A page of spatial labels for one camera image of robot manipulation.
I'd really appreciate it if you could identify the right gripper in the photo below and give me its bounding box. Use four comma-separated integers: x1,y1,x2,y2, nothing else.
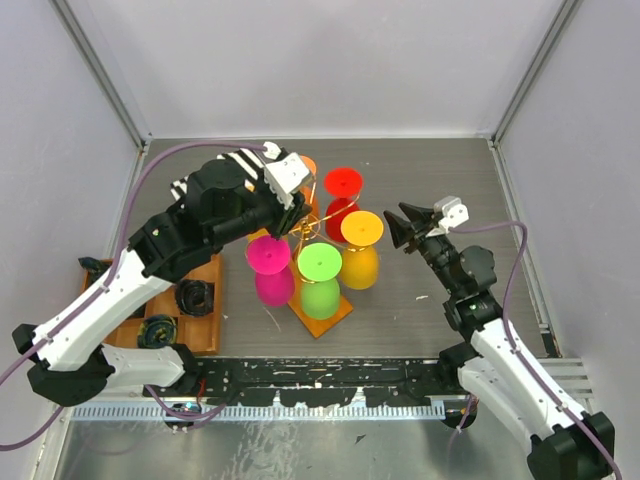
384,202,461,295

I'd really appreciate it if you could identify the gold wire wine glass rack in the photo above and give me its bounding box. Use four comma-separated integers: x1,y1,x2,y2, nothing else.
244,174,364,340

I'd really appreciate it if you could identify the orange plastic wine glass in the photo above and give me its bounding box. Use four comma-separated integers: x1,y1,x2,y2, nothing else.
300,155,319,221

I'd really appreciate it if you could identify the yellow plastic wine glass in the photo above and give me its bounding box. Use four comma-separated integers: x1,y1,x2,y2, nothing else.
340,210,384,290

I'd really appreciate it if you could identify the red plastic wine glass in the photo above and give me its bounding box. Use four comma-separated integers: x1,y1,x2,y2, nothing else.
324,167,363,243

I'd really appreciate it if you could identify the magenta plastic wine glass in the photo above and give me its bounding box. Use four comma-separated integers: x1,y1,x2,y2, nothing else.
247,235,295,307

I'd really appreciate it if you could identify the green plastic wine glass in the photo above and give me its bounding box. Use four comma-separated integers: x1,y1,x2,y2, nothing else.
297,242,342,321

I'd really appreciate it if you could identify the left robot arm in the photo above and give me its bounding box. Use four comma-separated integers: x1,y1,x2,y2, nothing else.
12,149,312,407

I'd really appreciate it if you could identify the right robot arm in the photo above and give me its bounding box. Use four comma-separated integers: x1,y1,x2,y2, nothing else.
384,197,621,479

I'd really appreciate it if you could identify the black white striped cloth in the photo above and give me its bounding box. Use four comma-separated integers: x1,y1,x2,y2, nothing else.
170,148,264,201

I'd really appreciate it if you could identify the wooden compartment tray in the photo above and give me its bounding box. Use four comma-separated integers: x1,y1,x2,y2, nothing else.
104,254,225,356

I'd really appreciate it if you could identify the rolled blue-yellow tie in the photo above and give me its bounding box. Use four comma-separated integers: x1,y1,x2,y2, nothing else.
136,314,178,349

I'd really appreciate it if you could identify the rolled dark orange-floral tie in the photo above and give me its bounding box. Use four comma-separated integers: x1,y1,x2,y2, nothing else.
78,257,111,283

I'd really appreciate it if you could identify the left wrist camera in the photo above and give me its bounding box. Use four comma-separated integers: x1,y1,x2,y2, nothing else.
263,142,310,208

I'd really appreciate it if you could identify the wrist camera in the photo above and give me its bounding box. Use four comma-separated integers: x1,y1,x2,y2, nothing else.
434,196,469,235
263,142,310,208

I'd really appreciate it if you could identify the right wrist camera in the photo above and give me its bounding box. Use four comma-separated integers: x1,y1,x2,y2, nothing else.
434,196,469,235

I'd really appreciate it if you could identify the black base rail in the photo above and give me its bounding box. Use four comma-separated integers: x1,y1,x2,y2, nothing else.
154,357,468,408

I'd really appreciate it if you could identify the white slotted cable duct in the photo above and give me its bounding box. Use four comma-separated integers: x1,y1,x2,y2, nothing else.
71,401,446,421

